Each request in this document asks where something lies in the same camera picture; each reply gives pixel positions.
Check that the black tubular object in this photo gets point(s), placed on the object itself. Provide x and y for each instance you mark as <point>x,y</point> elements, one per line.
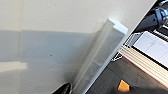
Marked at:
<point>156,18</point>

